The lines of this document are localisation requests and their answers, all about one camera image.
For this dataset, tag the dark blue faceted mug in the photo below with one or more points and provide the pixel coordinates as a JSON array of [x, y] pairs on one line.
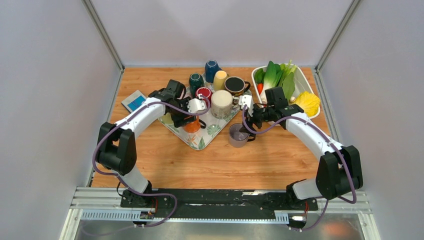
[[210, 70]]

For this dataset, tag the lime green faceted mug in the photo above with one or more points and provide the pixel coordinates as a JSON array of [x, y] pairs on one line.
[[167, 119]]

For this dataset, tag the floral white serving tray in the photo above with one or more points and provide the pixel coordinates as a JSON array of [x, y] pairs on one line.
[[200, 139]]

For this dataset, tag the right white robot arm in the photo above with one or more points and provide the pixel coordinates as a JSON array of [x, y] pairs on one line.
[[339, 167]]

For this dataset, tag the pale yellow mug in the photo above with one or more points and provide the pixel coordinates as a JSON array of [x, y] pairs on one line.
[[219, 80]]

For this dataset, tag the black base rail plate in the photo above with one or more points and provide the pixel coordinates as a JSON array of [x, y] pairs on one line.
[[223, 204]]

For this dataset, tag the dark green faceted mug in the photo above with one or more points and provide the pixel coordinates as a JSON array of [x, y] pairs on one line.
[[196, 81]]

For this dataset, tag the black floral upright mug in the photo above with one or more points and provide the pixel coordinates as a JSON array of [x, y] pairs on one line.
[[236, 86]]

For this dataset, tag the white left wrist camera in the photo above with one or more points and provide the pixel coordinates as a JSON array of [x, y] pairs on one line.
[[196, 106]]

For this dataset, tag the red mug black handle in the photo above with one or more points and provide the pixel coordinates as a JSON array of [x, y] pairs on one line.
[[204, 93]]

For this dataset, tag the orange mug black handle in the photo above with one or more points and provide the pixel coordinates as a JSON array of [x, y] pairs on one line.
[[195, 126]]

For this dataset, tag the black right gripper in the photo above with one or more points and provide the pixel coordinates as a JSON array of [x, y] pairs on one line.
[[251, 119]]

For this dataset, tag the purple mug black handle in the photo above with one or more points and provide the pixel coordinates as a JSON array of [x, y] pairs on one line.
[[239, 139]]

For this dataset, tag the yellow napa cabbage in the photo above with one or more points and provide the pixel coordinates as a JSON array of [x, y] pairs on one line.
[[309, 102]]

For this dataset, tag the small red tomato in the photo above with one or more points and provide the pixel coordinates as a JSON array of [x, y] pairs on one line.
[[260, 87]]

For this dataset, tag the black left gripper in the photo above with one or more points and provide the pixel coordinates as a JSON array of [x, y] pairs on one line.
[[180, 122]]

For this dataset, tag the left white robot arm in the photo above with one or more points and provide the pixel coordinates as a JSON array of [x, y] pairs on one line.
[[116, 148]]

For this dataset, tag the white vegetable tub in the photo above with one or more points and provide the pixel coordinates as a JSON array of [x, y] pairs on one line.
[[301, 83]]

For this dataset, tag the large floral cream mug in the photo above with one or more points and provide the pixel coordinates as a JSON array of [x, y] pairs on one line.
[[222, 104]]

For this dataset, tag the green bok choy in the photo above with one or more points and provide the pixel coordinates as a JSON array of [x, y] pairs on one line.
[[278, 75]]

